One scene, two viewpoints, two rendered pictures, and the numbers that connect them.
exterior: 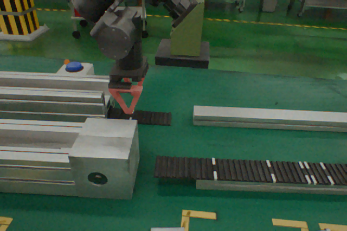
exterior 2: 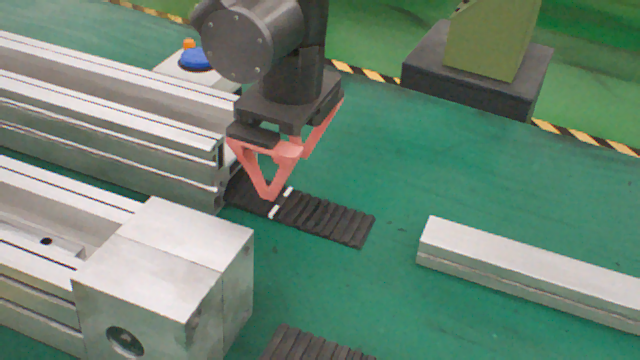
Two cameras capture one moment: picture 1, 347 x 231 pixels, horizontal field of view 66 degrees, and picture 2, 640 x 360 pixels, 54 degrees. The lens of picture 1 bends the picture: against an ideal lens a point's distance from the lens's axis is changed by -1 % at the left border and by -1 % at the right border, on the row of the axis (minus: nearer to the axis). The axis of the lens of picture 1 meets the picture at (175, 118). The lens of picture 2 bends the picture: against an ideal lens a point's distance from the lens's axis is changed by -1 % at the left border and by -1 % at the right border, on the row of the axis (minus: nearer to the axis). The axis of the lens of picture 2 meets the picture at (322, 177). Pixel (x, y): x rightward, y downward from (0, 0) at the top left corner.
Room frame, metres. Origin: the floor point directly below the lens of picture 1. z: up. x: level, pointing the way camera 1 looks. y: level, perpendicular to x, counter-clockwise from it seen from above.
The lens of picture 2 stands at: (0.07, -0.09, 1.20)
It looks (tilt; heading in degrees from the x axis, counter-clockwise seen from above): 37 degrees down; 18
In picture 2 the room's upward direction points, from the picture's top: 6 degrees clockwise
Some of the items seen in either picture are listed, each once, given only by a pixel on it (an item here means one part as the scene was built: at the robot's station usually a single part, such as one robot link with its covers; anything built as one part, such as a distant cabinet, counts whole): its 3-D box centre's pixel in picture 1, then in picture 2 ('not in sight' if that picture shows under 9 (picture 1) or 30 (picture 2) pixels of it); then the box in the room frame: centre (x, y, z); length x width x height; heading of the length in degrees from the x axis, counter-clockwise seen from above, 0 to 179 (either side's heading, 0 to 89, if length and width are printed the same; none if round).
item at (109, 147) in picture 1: (110, 153); (179, 287); (0.35, 0.11, 0.83); 0.12 x 0.09 x 0.10; 0
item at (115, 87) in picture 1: (128, 92); (275, 151); (0.50, 0.10, 0.86); 0.07 x 0.07 x 0.09; 89
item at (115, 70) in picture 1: (128, 56); (290, 70); (0.53, 0.10, 0.93); 0.10 x 0.07 x 0.07; 179
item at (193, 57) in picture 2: (74, 67); (197, 60); (0.66, 0.28, 0.84); 0.04 x 0.04 x 0.02
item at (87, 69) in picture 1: (75, 79); (195, 87); (0.65, 0.28, 0.81); 0.10 x 0.08 x 0.06; 0
